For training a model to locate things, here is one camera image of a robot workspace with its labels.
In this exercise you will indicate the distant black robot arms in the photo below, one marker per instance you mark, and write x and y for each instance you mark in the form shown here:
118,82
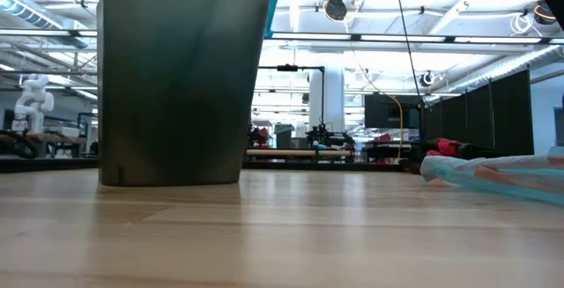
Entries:
324,137

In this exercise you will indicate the distant black camera gantry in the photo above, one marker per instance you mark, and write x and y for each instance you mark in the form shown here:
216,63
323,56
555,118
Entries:
287,68

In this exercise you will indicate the distant grey bin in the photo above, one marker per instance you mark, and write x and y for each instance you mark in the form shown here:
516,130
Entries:
284,136

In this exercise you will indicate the white building column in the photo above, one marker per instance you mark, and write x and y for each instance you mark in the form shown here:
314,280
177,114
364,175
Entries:
332,98

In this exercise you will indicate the dark grey trash bin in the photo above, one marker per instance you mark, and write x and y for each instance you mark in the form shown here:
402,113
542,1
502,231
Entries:
176,81

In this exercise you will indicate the light blue plastic bag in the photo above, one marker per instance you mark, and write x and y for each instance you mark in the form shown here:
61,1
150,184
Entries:
484,169

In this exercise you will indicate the black monitor screen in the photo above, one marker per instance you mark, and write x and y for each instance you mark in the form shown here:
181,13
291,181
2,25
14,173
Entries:
388,112

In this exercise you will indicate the red and black glove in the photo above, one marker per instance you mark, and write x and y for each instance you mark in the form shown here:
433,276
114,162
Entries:
449,147

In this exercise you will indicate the black partition panels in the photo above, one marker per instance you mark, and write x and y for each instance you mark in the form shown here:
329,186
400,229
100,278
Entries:
511,116

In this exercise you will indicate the white humanoid robot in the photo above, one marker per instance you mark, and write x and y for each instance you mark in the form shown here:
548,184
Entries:
33,98

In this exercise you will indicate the distant wooden robot table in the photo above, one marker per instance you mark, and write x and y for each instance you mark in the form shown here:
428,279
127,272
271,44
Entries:
286,152

